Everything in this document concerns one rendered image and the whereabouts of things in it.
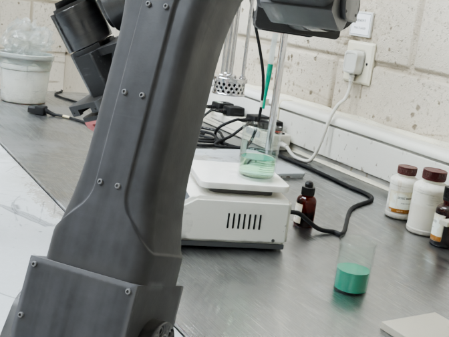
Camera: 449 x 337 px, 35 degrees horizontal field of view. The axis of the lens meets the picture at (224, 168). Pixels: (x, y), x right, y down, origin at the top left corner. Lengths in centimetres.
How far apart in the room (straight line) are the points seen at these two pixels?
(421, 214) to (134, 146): 78
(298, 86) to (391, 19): 33
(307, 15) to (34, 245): 43
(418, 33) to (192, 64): 104
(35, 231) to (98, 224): 55
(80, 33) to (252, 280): 35
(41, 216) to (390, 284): 46
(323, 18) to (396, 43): 80
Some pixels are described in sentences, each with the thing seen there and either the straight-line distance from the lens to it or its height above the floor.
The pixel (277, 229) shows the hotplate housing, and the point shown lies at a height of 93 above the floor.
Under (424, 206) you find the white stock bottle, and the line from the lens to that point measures 111.
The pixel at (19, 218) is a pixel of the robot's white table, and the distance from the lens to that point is 97.
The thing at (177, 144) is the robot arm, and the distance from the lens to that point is 39.
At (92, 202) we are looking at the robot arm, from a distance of 38.
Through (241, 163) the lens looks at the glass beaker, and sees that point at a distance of 92.
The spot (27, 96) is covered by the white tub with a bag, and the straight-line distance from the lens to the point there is 185.
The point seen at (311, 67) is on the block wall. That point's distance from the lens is 164.
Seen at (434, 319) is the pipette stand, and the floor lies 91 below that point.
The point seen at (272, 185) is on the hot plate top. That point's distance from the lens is 91.
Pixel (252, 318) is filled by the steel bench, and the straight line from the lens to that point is 73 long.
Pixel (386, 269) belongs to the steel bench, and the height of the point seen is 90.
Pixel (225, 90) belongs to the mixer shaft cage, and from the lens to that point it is 132.
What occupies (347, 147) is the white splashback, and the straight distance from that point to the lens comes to 146.
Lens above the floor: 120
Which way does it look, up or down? 13 degrees down
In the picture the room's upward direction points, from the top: 7 degrees clockwise
